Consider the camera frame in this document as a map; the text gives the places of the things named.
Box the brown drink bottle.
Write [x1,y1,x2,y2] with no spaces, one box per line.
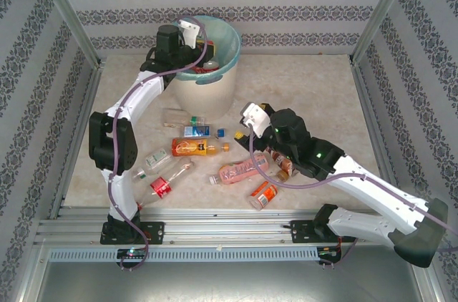
[266,147,301,177]

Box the pink drink bottle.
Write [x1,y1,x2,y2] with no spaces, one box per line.
[208,152,270,186]

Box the clear bottle with blue label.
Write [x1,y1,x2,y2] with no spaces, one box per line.
[183,125,226,139]

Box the orange juice bottle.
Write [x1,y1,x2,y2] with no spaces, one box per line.
[170,137,230,158]

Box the bottle with orange label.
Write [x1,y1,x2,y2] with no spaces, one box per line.
[248,169,290,212]

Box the clear square bottle green band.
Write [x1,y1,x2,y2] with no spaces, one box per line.
[163,107,206,129]

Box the clear bottle white green label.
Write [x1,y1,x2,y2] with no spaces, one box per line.
[131,147,173,184]

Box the light blue bin liner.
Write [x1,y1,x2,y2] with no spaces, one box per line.
[170,14,243,85]

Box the beige bucket with teal rim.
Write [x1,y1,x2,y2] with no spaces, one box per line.
[170,15,243,121]

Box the small controller board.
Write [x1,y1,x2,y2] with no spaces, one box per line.
[117,248,148,259]
[317,245,341,257]

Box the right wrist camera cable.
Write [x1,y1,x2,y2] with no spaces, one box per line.
[248,122,458,269]

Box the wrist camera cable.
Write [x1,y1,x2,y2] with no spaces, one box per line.
[248,122,458,269]
[107,14,209,271]

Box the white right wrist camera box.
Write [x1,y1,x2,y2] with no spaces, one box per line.
[238,102,273,138]

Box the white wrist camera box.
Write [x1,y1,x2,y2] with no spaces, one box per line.
[238,102,273,138]
[177,18,200,49]

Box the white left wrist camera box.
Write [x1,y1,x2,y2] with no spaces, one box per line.
[177,18,200,49]

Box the aluminium side rail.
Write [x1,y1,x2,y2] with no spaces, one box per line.
[48,60,107,219]
[350,60,398,188]

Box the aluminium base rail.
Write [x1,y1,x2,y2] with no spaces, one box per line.
[34,207,398,248]

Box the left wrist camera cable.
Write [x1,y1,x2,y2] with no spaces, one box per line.
[107,14,209,271]

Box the aluminium frame post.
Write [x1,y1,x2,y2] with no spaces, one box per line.
[351,0,420,64]
[30,0,102,65]

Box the slotted grey cable duct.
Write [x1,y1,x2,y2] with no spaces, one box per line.
[47,247,320,263]

